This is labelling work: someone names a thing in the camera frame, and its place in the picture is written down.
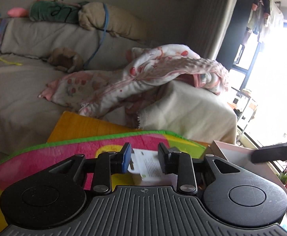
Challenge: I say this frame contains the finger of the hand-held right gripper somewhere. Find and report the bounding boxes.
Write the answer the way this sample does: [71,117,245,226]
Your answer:
[251,140,287,164]

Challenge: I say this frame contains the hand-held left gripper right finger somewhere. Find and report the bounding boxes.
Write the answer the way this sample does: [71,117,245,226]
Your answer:
[158,142,242,195]

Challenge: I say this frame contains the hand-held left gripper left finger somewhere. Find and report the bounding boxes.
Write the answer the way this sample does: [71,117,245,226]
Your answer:
[45,143,132,195]

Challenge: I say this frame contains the white printed carton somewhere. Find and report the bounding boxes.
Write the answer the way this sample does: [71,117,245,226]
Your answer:
[128,149,177,186]

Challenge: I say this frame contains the pink cardboard box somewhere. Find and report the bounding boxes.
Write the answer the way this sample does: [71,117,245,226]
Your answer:
[202,140,287,197]

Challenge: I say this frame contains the colourful cartoon play mat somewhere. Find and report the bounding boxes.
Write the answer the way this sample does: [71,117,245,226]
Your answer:
[0,130,208,236]

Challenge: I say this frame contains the metal storage rack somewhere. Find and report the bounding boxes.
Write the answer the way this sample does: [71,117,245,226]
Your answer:
[232,86,259,131]

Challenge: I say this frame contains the window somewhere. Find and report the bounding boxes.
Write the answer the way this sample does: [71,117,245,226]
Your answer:
[228,20,287,149]

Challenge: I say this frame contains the pink printed blanket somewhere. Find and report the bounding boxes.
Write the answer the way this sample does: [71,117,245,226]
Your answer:
[39,44,230,117]

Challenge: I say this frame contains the brown plush toy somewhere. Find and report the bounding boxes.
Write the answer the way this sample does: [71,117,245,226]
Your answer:
[46,48,85,74]

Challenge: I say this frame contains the beige sofa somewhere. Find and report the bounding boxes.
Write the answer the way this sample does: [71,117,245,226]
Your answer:
[0,17,238,164]

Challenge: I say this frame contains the beige rolled pillow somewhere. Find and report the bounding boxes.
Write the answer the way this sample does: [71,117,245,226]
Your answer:
[78,2,147,41]

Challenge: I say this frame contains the hanging clothes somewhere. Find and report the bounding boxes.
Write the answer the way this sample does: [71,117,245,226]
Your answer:
[244,0,285,43]

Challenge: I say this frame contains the beige curtain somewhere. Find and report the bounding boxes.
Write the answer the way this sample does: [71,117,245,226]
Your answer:
[185,0,243,63]

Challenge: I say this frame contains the green lettered cushion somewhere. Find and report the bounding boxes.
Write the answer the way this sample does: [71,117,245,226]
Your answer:
[29,0,90,25]

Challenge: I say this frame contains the pink plush toy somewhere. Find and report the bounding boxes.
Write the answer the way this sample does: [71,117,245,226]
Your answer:
[7,7,28,17]

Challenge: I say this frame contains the blue cord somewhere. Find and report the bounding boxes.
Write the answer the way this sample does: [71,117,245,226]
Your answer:
[83,4,109,68]

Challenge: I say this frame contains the yellow cord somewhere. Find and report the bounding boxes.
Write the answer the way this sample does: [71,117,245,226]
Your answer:
[0,54,23,66]

